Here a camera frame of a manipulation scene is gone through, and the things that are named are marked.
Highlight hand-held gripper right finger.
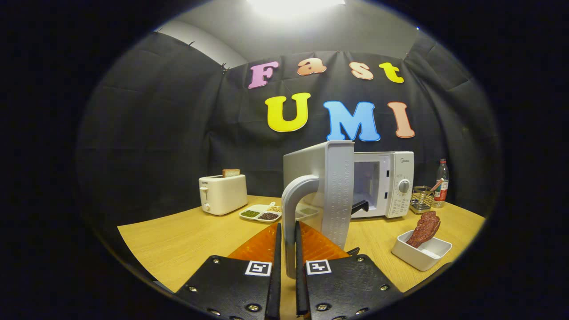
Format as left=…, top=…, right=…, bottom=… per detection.
left=295, top=221, right=403, bottom=320

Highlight white toaster oven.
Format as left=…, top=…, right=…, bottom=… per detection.
left=282, top=140, right=415, bottom=278

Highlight white rectangular ribbed dish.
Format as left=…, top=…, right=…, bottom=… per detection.
left=391, top=230, right=453, bottom=272

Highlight black backdrop cloth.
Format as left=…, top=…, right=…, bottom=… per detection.
left=76, top=29, right=503, bottom=232

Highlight pink-handled utensil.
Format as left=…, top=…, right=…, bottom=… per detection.
left=422, top=179, right=444, bottom=206

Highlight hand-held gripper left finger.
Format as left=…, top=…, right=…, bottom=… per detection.
left=173, top=221, right=283, bottom=320

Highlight metal wire basket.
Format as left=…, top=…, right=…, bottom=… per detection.
left=410, top=186, right=435, bottom=215

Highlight reddish brown meat slice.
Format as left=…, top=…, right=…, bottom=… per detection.
left=406, top=211, right=441, bottom=248

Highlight white divided bean tray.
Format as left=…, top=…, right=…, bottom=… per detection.
left=239, top=202, right=320, bottom=223

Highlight clear plastic water bottle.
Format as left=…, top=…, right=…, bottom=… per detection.
left=433, top=159, right=449, bottom=208

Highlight cream pop-up toaster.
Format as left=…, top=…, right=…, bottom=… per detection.
left=199, top=174, right=248, bottom=216

